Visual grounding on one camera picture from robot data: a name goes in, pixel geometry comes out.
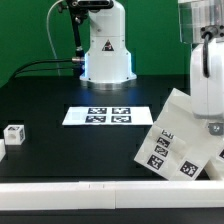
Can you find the small white cube block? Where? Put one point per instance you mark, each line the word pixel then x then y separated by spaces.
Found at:
pixel 14 134

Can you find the white front fence bar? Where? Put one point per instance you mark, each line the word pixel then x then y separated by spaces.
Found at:
pixel 111 195

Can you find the white chair back frame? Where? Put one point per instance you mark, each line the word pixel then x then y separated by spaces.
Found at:
pixel 177 117

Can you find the white chair seat block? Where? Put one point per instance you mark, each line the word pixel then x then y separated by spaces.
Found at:
pixel 190 156

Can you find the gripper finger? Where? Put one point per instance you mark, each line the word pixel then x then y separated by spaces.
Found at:
pixel 216 128

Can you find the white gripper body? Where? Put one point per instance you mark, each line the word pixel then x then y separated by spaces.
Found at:
pixel 207 93

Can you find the flat white tagged plate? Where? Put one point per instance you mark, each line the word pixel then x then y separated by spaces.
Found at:
pixel 108 116

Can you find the white right fence bar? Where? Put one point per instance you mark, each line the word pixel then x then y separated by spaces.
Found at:
pixel 215 169

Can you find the white fence bar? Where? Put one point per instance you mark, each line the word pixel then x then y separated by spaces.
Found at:
pixel 111 195
pixel 215 169

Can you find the white fence piece left edge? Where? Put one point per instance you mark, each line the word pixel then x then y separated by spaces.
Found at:
pixel 2 149

